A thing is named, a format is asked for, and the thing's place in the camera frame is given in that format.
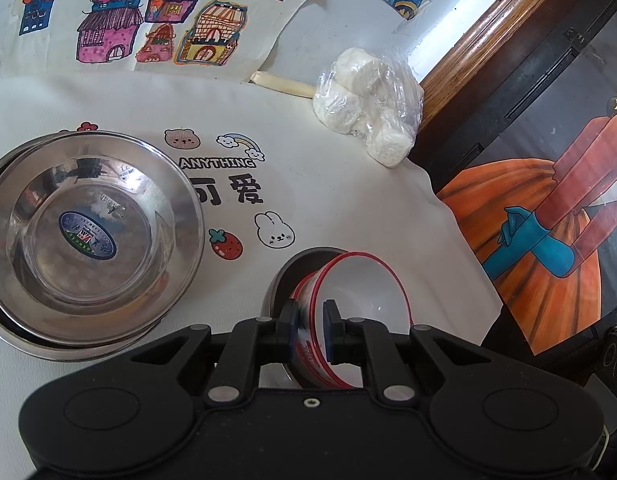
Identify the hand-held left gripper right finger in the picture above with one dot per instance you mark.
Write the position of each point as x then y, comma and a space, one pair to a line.
331, 332

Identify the plain steel plate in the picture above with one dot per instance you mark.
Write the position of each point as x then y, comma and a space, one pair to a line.
48, 350

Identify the stainless steel bowl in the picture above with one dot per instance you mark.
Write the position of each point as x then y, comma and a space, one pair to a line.
281, 285

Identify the orange pumpkin poster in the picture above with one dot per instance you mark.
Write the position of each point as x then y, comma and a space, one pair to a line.
538, 185

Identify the steel plate with blue sticker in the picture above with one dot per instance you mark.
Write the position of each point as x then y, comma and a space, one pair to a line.
83, 240

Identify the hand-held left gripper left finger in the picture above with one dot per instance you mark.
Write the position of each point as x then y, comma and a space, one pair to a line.
288, 330

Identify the white printed cartoon cloth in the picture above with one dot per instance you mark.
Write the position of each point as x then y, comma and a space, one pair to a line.
338, 200

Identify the plastic bag of white buns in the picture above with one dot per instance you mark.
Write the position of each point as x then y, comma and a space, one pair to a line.
348, 100

